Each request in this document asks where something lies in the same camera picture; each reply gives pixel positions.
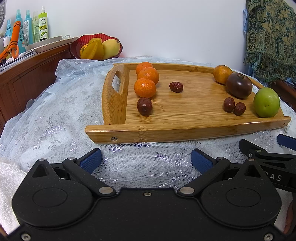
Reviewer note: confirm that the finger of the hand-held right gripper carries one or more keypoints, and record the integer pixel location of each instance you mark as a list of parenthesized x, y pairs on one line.
[(286, 140), (261, 150)]

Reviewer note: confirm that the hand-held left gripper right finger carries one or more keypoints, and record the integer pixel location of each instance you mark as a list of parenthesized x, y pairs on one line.
[(201, 162)]

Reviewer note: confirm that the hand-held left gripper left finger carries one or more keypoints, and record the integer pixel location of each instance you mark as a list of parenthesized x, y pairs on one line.
[(91, 161)]

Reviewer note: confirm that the green round fruit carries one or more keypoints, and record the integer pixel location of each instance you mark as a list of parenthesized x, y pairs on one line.
[(266, 103)]

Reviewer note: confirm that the wooden serving tray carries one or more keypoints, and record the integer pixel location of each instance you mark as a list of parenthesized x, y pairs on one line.
[(196, 115)]

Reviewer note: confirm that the red date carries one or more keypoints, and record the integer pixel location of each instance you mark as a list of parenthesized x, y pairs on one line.
[(239, 109), (144, 106), (176, 87), (229, 104)]

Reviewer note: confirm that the dark purple tomato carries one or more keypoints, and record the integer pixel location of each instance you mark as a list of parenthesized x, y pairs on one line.
[(239, 85)]

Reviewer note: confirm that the large orange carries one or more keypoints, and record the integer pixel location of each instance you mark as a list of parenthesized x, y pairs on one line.
[(221, 74)]

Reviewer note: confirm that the small mandarin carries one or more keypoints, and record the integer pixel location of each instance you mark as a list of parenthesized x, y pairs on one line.
[(145, 87), (143, 66), (148, 76)]

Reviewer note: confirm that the person's right forearm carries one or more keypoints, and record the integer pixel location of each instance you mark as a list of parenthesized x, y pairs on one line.
[(291, 217)]

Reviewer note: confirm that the dark wooden side table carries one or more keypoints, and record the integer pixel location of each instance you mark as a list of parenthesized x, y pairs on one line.
[(288, 92)]

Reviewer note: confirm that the sheer snowflake tablecloth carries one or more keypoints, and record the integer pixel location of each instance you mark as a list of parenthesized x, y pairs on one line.
[(57, 115)]

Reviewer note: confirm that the patterned fringed shawl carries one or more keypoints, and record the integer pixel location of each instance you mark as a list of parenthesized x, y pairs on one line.
[(270, 39)]

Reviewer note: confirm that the wooden cabinet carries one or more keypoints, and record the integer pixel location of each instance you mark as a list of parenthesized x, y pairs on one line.
[(27, 78)]

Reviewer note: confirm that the yellow starfruit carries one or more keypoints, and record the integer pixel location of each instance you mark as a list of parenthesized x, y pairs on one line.
[(93, 49)]

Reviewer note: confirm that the yellow mango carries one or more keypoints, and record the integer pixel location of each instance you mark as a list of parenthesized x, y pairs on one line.
[(112, 48)]

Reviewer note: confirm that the red fruit bowl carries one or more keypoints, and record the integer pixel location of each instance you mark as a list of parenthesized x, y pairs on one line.
[(75, 46)]

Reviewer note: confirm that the white plastic tray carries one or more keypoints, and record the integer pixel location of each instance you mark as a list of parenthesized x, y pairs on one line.
[(46, 44)]

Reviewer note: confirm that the stack of papers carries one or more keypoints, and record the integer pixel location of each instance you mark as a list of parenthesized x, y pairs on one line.
[(16, 59)]

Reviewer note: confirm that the pale translucent bottle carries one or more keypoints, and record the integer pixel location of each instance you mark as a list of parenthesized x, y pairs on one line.
[(35, 27)]

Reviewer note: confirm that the teal spray bottle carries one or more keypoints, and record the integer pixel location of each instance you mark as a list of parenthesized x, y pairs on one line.
[(19, 34), (27, 27)]

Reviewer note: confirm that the small teal bottle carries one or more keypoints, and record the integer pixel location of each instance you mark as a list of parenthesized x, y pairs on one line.
[(8, 29)]

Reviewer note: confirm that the grey mesh swatter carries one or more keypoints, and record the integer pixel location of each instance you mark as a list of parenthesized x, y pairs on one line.
[(1, 11)]

